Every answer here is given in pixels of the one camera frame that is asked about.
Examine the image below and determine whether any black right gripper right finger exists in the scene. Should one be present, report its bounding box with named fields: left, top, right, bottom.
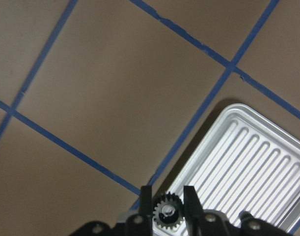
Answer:
left=183, top=186, right=204, bottom=218

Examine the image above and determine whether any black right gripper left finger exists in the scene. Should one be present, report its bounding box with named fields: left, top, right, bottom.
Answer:
left=138, top=185, right=153, bottom=219

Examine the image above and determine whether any small black bearing gear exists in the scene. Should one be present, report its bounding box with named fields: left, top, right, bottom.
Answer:
left=153, top=192, right=184, bottom=230

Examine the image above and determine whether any ribbed silver metal tray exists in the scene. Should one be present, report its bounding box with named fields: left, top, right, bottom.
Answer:
left=167, top=103, right=300, bottom=233

